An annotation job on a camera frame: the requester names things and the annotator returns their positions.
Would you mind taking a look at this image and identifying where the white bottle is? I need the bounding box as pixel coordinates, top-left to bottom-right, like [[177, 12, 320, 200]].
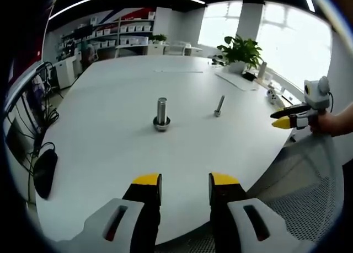
[[258, 61, 268, 79]]

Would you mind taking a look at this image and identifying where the white game controller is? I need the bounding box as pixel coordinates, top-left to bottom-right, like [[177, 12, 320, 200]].
[[266, 89, 278, 104]]

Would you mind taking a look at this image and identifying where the large window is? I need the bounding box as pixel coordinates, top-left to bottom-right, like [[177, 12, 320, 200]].
[[198, 1, 331, 88]]

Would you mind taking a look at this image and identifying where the white paper sheet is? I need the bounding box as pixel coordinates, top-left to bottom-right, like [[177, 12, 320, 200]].
[[215, 71, 261, 91]]

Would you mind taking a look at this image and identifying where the tangle of black cables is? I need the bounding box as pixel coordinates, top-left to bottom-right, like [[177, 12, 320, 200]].
[[5, 62, 60, 182]]

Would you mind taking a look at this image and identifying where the white cabinet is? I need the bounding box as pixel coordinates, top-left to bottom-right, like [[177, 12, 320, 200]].
[[54, 57, 83, 90]]

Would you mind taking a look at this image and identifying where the thick threaded steel stud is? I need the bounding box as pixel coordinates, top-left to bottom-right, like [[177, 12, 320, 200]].
[[153, 97, 172, 132]]

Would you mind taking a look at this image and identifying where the shelf with white bins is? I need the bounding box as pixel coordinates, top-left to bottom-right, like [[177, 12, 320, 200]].
[[59, 7, 156, 58]]

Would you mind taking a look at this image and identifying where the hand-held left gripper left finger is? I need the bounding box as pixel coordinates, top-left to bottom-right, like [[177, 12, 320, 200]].
[[81, 173, 163, 253]]

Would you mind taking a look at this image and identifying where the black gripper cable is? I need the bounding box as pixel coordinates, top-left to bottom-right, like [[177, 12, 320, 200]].
[[327, 91, 335, 114]]

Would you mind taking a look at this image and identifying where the thin threaded steel stud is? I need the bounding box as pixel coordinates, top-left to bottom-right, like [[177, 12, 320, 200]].
[[213, 95, 226, 118]]

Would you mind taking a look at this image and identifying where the computer monitor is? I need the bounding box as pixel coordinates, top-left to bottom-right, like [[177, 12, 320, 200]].
[[5, 71, 45, 132]]

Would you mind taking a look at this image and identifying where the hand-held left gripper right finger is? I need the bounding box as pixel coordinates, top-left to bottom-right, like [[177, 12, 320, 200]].
[[208, 172, 309, 253]]

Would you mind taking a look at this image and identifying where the small potted green plant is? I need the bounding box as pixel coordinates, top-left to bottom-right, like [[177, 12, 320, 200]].
[[148, 34, 168, 45]]

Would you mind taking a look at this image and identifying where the person's right hand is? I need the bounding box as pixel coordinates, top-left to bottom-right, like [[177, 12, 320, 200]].
[[309, 112, 336, 137]]

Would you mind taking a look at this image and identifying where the grey mesh office chair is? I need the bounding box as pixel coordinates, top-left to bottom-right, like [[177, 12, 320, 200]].
[[247, 134, 345, 253]]

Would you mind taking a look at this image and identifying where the large potted green plant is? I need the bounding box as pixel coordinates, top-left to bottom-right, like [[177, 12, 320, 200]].
[[216, 35, 264, 73]]

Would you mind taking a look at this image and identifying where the large black washer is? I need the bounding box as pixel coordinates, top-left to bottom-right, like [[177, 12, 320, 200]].
[[153, 117, 172, 127]]

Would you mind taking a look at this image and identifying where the black computer mouse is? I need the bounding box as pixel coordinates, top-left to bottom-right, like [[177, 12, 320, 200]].
[[33, 149, 58, 200]]

